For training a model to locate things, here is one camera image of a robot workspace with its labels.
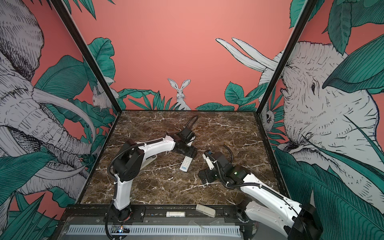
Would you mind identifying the grey stapler-like holder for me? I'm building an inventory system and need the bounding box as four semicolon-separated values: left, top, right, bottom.
141;155;157;170

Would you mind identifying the white slotted cable duct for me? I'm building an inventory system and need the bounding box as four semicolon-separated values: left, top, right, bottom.
66;225;242;237

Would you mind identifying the black frame post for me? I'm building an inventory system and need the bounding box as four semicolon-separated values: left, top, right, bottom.
51;0;123;114
256;0;317;116

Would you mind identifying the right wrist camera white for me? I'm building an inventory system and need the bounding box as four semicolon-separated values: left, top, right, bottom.
203;154;215;170

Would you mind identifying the white cylinder on rail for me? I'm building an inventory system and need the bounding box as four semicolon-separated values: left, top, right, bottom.
166;211;186;218

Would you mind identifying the white remote control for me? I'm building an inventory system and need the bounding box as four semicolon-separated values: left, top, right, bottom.
180;156;193;173

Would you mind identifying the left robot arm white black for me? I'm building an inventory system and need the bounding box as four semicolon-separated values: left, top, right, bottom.
106;115;199;222

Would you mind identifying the black left frame post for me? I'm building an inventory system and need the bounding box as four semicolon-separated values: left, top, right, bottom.
51;0;123;114

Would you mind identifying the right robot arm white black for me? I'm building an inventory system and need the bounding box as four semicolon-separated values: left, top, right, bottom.
200;150;324;240

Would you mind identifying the black front mounting rail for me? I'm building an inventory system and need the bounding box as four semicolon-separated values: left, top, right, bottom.
62;204;248;224

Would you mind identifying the black right frame post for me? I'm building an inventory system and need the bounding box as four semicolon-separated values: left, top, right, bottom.
256;0;317;116

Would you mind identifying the grey box on rail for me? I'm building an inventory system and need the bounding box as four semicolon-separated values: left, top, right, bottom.
196;204;216;218

